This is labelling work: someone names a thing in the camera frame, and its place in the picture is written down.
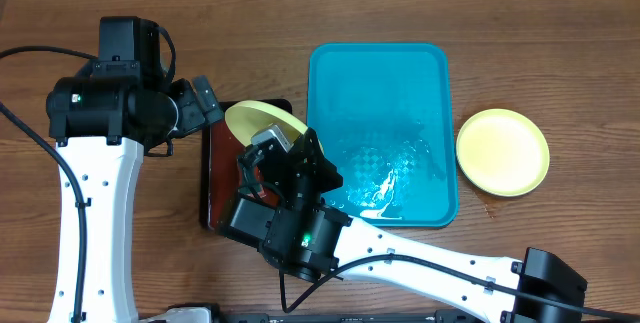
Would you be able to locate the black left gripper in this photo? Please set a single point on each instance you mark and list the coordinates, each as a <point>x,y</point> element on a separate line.
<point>190,115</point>

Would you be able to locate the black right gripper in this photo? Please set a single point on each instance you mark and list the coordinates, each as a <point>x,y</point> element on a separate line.
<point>310,158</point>

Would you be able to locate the yellow plate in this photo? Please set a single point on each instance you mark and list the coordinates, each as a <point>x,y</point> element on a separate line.
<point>502,152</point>
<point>245,118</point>

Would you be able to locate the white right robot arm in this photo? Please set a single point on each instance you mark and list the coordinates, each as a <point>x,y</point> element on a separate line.
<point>280,212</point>

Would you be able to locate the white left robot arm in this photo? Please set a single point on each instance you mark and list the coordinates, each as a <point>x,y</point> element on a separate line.
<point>104,121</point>

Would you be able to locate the blue plastic tray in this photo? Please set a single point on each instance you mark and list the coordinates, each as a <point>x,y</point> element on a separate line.
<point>383,114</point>

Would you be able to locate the clear container with red water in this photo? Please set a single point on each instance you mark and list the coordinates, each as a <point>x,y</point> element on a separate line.
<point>225,141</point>

